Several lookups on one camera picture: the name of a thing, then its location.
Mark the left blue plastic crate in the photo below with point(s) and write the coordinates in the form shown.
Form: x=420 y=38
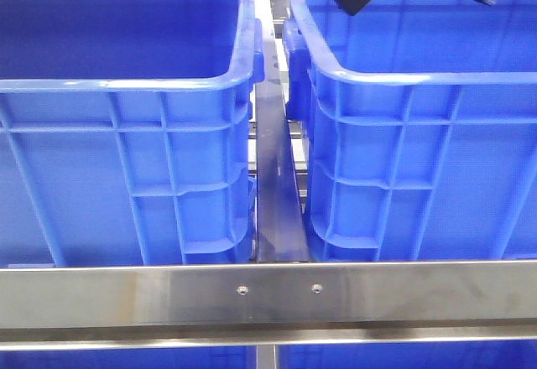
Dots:
x=124 y=131

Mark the lower left blue crate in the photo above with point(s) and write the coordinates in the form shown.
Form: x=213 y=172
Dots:
x=197 y=357

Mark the lower right blue crate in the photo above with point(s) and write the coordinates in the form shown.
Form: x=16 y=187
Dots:
x=447 y=354

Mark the stainless steel front rail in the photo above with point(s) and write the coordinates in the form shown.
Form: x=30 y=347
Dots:
x=267 y=303

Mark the blue plastic crate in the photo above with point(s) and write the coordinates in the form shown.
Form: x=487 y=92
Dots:
x=421 y=122
x=124 y=131

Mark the steel divider bar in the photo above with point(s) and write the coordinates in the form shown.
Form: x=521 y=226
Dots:
x=281 y=233

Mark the right blue plastic crate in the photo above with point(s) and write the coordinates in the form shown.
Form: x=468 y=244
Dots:
x=421 y=122

